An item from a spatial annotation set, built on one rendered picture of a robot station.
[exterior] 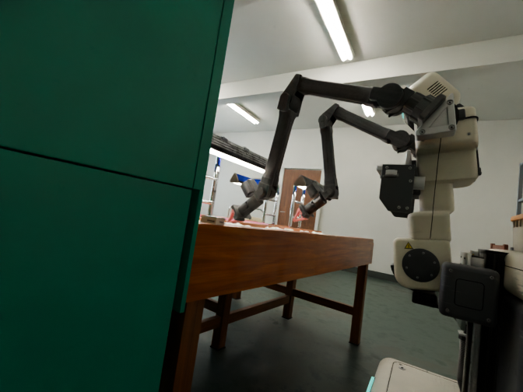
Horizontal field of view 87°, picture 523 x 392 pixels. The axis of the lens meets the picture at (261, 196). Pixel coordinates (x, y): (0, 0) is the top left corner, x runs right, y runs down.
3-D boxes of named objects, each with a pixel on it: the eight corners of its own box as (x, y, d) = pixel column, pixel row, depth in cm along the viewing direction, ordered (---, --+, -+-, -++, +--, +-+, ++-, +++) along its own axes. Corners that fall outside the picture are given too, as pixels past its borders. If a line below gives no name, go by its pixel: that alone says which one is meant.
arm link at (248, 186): (265, 192, 111) (276, 193, 118) (252, 169, 115) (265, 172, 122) (246, 208, 117) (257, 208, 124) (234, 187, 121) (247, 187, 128)
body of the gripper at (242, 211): (229, 206, 121) (241, 197, 118) (243, 208, 130) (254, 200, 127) (235, 218, 119) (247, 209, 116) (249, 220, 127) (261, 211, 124)
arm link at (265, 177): (291, 92, 105) (304, 101, 113) (279, 91, 108) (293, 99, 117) (262, 200, 111) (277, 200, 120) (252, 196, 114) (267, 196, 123)
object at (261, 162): (275, 174, 144) (278, 160, 145) (180, 135, 94) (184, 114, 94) (263, 173, 149) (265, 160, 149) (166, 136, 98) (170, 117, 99)
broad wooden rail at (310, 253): (370, 264, 207) (373, 239, 209) (172, 306, 60) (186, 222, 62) (355, 260, 214) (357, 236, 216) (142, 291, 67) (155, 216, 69)
